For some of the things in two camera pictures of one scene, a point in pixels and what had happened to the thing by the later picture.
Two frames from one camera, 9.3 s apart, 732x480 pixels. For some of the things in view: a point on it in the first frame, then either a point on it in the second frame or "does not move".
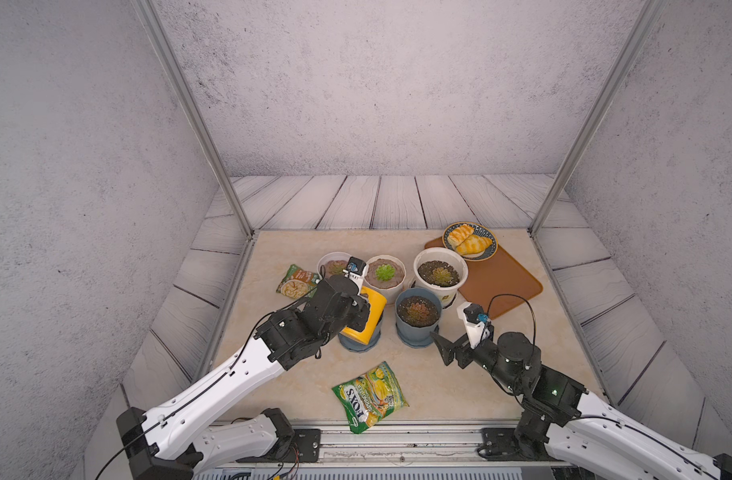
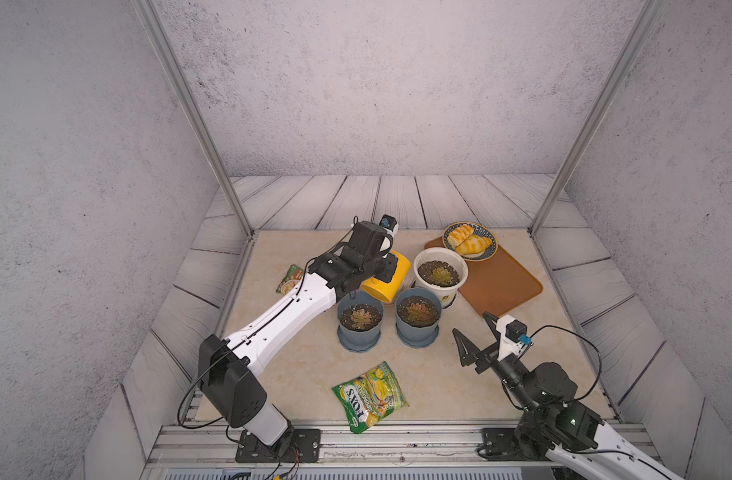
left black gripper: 362,307 -> 387,273
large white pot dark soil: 442,270 does not move
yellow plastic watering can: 377,302 -> 387,291
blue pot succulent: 417,315 does not move
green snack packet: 299,284 does not move
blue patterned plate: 476,242 does not move
